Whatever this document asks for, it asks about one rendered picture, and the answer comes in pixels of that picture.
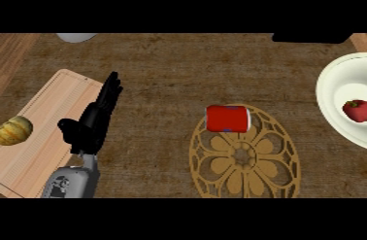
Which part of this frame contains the red bell pepper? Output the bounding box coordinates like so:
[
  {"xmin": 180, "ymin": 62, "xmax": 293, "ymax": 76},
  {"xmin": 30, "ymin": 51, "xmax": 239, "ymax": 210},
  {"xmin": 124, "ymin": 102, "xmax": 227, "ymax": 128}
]
[{"xmin": 341, "ymin": 99, "xmax": 367, "ymax": 123}]

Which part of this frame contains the tan openwork oval placemat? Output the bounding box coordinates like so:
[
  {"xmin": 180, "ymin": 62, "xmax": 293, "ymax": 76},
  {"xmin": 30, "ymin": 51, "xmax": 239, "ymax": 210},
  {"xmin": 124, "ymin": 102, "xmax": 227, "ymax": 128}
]
[{"xmin": 187, "ymin": 104, "xmax": 301, "ymax": 199}]

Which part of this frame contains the pale wooden cutting board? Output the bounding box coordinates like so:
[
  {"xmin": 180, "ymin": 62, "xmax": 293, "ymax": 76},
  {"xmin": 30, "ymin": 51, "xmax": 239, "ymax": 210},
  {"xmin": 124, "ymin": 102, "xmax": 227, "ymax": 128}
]
[{"xmin": 0, "ymin": 68, "xmax": 105, "ymax": 199}]

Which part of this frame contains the white bowl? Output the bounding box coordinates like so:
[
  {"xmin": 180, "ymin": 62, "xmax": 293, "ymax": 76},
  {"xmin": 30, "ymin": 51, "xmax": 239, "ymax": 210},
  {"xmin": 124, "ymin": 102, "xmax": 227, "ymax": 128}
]
[{"xmin": 316, "ymin": 51, "xmax": 367, "ymax": 150}]

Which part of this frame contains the pale grey rounded object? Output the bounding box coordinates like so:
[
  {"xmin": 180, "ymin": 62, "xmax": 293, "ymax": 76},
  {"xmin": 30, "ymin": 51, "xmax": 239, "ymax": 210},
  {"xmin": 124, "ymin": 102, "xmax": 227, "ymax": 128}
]
[{"xmin": 55, "ymin": 32, "xmax": 99, "ymax": 44}]

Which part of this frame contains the black appliance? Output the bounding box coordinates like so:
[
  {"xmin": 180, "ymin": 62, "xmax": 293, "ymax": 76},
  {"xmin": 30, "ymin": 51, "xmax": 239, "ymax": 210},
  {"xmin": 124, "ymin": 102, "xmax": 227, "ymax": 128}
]
[{"xmin": 271, "ymin": 32, "xmax": 354, "ymax": 45}]

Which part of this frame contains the yellow squash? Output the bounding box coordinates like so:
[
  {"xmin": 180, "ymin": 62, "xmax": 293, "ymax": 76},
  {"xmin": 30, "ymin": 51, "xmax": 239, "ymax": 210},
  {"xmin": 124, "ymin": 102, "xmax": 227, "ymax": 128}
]
[{"xmin": 0, "ymin": 116, "xmax": 34, "ymax": 147}]

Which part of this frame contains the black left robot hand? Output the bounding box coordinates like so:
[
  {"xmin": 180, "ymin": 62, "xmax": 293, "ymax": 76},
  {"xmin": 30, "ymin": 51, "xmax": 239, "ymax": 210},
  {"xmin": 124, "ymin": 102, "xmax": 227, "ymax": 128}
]
[{"xmin": 56, "ymin": 71, "xmax": 125, "ymax": 155}]

